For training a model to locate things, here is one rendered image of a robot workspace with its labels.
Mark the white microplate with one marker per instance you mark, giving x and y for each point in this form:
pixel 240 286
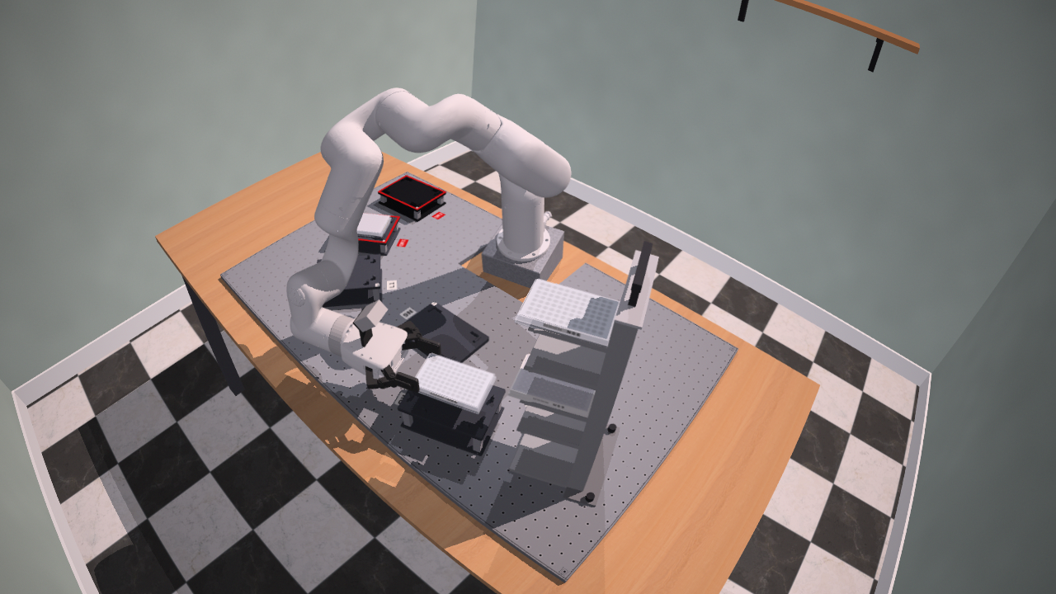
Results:
pixel 373 225
pixel 568 311

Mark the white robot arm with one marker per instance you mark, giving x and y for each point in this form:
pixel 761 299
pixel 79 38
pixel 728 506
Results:
pixel 356 162

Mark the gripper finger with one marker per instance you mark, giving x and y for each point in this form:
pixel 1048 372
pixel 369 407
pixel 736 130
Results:
pixel 391 379
pixel 426 345

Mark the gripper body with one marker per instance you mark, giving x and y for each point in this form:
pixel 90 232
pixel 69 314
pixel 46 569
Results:
pixel 379 352

